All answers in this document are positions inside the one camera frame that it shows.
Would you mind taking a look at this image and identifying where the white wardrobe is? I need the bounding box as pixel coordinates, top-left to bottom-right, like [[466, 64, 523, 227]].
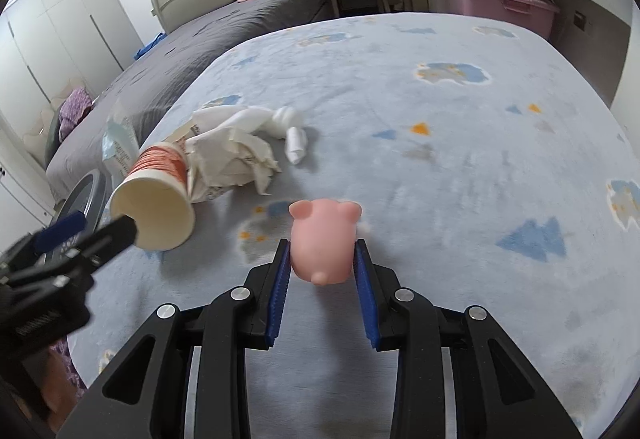
[[0, 0, 146, 84]]

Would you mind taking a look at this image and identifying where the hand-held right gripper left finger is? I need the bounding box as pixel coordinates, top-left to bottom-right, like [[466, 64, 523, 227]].
[[55, 239, 292, 439]]

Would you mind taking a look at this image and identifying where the orange patterned paper cup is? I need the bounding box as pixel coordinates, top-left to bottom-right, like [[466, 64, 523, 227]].
[[109, 142, 197, 252]]

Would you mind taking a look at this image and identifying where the pink pig toy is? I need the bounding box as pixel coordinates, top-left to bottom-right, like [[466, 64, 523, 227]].
[[289, 199, 363, 287]]

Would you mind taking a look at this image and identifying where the white paper bag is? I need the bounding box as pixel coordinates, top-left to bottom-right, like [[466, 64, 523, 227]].
[[165, 116, 281, 204]]

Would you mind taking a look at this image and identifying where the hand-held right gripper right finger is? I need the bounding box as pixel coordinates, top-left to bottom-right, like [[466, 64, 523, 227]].
[[352, 239, 583, 439]]

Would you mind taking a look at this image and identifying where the twisted white tissue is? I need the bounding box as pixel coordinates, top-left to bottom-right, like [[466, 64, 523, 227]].
[[192, 105, 308, 164]]

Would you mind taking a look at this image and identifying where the bed with grey sheet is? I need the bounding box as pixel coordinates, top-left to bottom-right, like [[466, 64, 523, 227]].
[[45, 0, 341, 170]]

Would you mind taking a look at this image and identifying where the light blue wet wipes packet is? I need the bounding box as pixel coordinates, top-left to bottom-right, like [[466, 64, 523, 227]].
[[101, 116, 141, 180]]

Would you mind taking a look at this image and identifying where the pink plastic storage box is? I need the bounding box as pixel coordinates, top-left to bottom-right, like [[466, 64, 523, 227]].
[[437, 0, 561, 42]]

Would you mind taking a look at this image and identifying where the light blue printed blanket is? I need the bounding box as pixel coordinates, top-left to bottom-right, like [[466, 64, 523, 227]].
[[67, 11, 640, 439]]

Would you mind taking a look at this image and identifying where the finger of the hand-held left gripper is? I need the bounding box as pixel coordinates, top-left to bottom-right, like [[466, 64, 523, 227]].
[[32, 211, 87, 254], [65, 215, 139, 270]]

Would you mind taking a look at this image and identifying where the purple knit garment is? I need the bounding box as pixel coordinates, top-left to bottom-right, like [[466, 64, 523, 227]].
[[57, 87, 93, 142]]

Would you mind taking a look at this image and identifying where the blue cloth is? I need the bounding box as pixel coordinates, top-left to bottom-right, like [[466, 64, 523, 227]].
[[134, 33, 168, 60]]

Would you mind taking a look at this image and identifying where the beige crown-shaped cushion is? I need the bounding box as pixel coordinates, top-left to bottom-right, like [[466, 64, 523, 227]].
[[20, 94, 66, 144]]

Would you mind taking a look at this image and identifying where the white door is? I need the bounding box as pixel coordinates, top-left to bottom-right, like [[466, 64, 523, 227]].
[[0, 119, 56, 250]]

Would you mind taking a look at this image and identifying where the dark grey cushion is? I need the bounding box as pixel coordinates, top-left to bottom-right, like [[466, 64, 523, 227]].
[[44, 111, 63, 164]]

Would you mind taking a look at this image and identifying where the person's left forearm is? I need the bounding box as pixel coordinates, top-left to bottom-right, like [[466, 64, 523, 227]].
[[40, 359, 86, 420]]

